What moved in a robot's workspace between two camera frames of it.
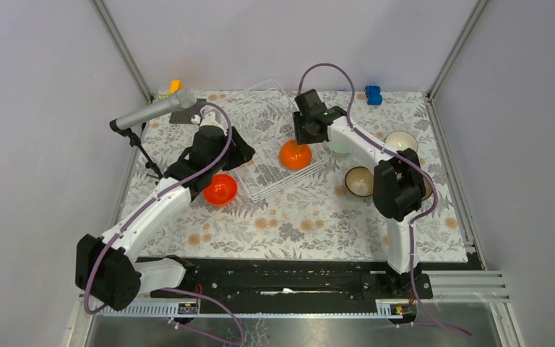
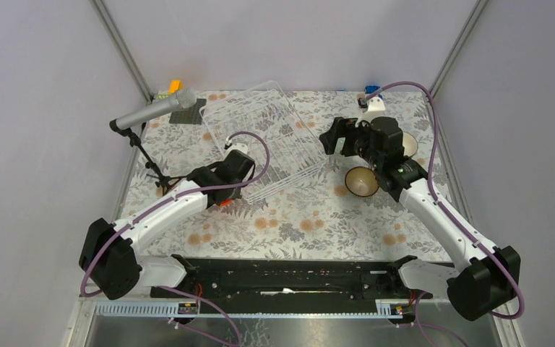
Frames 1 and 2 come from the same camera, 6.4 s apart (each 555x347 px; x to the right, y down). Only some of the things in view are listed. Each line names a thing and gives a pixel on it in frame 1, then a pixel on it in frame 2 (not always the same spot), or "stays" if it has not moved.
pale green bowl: (340, 148) stays
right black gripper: (300, 138) to (342, 128)
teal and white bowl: (400, 141) stays
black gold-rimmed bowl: (359, 181) stays
